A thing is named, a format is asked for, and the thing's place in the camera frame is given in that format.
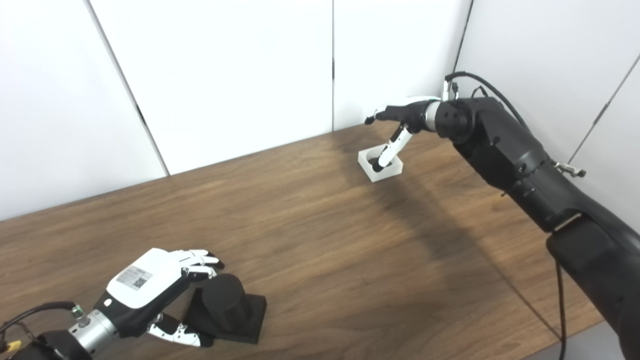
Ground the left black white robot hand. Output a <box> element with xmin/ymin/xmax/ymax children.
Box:
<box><xmin>94</xmin><ymin>248</ymin><xmax>226</xmax><ymax>347</ymax></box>

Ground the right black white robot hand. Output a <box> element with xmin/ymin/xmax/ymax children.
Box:
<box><xmin>365</xmin><ymin>96</ymin><xmax>442</xmax><ymax>171</ymax></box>

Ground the white square piece with hole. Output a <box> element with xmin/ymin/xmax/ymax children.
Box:
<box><xmin>358</xmin><ymin>145</ymin><xmax>404</xmax><ymax>183</ymax></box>

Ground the black peg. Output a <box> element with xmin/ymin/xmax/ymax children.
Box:
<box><xmin>182</xmin><ymin>273</ymin><xmax>268</xmax><ymax>345</ymax></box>

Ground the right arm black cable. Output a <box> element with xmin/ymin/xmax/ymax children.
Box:
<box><xmin>444</xmin><ymin>71</ymin><xmax>571</xmax><ymax>360</ymax></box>

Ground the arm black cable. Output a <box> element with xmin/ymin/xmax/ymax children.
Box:
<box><xmin>0</xmin><ymin>301</ymin><xmax>83</xmax><ymax>346</ymax></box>
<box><xmin>444</xmin><ymin>71</ymin><xmax>571</xmax><ymax>360</ymax></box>

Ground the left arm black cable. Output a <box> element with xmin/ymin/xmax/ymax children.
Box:
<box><xmin>0</xmin><ymin>301</ymin><xmax>83</xmax><ymax>346</ymax></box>

